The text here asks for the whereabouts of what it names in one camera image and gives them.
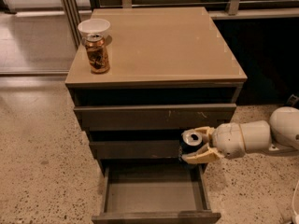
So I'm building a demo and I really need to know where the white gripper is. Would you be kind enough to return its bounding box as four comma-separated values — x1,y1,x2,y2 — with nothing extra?
181,123,246,164

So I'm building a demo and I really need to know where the blue pepsi can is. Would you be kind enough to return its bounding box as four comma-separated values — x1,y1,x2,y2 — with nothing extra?
180,130,203,154

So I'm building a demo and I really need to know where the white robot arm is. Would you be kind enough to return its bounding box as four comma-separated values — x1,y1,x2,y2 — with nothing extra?
181,106,299,165

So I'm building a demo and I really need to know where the top grey drawer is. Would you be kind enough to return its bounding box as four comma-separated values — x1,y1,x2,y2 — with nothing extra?
74,104,236,131

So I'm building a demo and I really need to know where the grey drawer cabinet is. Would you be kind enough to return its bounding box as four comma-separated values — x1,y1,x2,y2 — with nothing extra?
65,7,247,168

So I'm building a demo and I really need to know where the bottom grey open drawer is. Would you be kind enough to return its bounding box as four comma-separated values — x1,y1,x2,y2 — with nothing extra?
92,163,221,224

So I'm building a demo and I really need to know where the middle grey drawer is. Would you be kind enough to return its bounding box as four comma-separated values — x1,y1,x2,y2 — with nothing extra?
90,140,180,160

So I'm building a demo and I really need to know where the brown patterned drink can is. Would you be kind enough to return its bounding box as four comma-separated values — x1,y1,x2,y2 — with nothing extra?
84,34,110,74

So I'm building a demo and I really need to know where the white paper bowl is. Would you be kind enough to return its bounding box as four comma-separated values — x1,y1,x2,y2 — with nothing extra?
78,19,110,37

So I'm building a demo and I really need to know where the grey bracket on floor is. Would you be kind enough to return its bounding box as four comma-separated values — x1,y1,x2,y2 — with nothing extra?
286,94,299,108

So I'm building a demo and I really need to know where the metal railing frame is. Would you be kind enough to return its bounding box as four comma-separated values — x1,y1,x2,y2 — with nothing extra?
63,0,299,41

